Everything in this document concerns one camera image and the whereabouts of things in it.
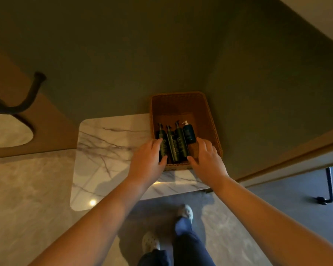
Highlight black curved faucet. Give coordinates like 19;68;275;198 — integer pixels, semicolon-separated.
0;72;47;115

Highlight person's right forearm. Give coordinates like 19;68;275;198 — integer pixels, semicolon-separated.
214;174;333;266

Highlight person's white right shoe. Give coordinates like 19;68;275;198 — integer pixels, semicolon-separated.
177;204;194;222

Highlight dark green pump bottle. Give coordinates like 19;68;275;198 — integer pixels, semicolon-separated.
155;123;169;164
166;125;180;164
174;121;190;161

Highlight black metal stand leg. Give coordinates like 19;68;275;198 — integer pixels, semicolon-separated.
314;167;333;205

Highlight person's white shoe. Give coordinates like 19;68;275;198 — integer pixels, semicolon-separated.
177;204;194;222
142;231;160;254

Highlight brown woven basket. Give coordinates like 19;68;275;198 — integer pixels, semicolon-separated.
149;91;223;171

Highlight person's right hand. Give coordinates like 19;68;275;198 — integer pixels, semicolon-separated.
187;137;229;192

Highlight person's dark blue trousers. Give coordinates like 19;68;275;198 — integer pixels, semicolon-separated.
138;217;216;266

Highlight person's white left shoe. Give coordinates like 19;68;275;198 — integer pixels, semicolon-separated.
142;231;160;254

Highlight blue bottle with white pump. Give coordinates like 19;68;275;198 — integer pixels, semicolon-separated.
181;120;197;144

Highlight person's left hand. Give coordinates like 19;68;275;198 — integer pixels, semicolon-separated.
127;138;168;189

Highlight person's left forearm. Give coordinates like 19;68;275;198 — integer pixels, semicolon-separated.
28;177;152;266

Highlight oval sink basin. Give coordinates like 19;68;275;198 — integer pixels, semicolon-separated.
0;111;34;149

